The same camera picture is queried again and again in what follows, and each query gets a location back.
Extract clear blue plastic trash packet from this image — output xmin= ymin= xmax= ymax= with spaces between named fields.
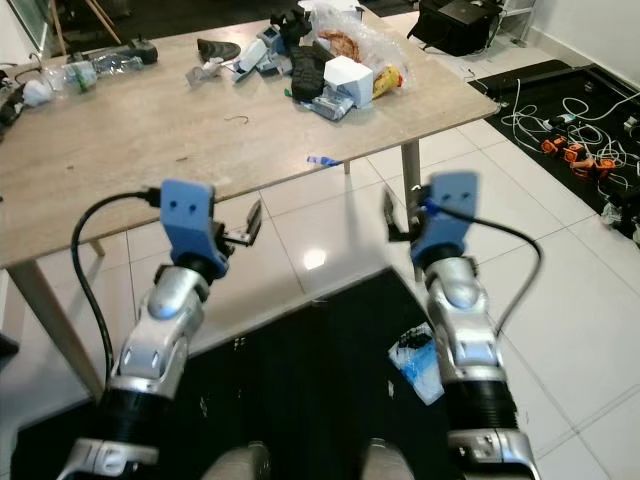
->
xmin=387 ymin=321 xmax=447 ymax=407

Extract blue white flat packet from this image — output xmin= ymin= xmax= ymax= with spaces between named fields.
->
xmin=305 ymin=92 xmax=356 ymax=123

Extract light wooden table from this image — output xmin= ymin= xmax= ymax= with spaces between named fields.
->
xmin=0 ymin=12 xmax=502 ymax=403

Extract yellow snack packet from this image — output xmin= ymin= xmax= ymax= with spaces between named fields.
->
xmin=372 ymin=66 xmax=405 ymax=101

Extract white cardboard box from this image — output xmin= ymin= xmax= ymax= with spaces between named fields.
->
xmin=324 ymin=56 xmax=377 ymax=110

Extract black glove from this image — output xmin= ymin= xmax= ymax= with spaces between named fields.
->
xmin=288 ymin=45 xmax=333 ymax=103

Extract black floor mat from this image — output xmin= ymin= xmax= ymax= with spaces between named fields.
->
xmin=10 ymin=267 xmax=461 ymax=480

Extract white blue plastic device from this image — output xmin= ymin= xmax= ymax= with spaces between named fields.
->
xmin=186 ymin=28 xmax=286 ymax=86

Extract flat black shoe sole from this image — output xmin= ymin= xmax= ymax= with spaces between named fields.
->
xmin=197 ymin=38 xmax=241 ymax=63

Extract clear plastic bag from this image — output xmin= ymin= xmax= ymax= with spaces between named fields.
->
xmin=305 ymin=2 xmax=406 ymax=91

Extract orange black device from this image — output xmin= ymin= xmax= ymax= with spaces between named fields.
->
xmin=540 ymin=135 xmax=618 ymax=181

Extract black plastic gadget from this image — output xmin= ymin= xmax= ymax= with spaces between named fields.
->
xmin=270 ymin=8 xmax=311 ymax=46

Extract long black device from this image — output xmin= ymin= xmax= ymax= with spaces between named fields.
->
xmin=75 ymin=40 xmax=159 ymax=69

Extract clear bag with black parts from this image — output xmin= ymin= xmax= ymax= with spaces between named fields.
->
xmin=600 ymin=193 xmax=640 ymax=241

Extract clear plastic bottle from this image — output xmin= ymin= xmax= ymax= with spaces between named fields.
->
xmin=62 ymin=55 xmax=146 ymax=93

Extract robot left leg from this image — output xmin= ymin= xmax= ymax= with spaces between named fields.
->
xmin=210 ymin=443 xmax=273 ymax=480

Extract robot leg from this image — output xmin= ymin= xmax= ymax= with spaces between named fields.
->
xmin=360 ymin=438 xmax=416 ymax=480
xmin=210 ymin=443 xmax=273 ymax=480

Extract robot right leg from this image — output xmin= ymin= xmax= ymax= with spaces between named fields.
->
xmin=360 ymin=438 xmax=416 ymax=480

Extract crumpled white tissue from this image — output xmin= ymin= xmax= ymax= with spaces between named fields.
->
xmin=22 ymin=78 xmax=55 ymax=109

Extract wooden easel legs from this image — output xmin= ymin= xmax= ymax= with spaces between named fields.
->
xmin=45 ymin=0 xmax=121 ymax=56

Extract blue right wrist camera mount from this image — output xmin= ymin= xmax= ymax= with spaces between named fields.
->
xmin=417 ymin=171 xmax=482 ymax=269

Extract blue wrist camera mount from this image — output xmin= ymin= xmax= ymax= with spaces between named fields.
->
xmin=417 ymin=171 xmax=482 ymax=269
xmin=159 ymin=179 xmax=230 ymax=279

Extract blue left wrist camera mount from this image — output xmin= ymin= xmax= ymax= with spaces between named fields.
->
xmin=159 ymin=179 xmax=230 ymax=279

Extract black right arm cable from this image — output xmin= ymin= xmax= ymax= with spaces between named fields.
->
xmin=428 ymin=202 xmax=545 ymax=343

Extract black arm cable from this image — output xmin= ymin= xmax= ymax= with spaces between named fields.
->
xmin=71 ymin=188 xmax=167 ymax=373
xmin=428 ymin=202 xmax=545 ymax=343

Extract black mat with cables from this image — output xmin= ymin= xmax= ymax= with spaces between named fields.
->
xmin=468 ymin=58 xmax=640 ymax=241

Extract white cable bundle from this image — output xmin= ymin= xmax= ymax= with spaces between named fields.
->
xmin=500 ymin=75 xmax=640 ymax=191

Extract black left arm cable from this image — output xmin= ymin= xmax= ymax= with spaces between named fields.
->
xmin=71 ymin=188 xmax=167 ymax=373

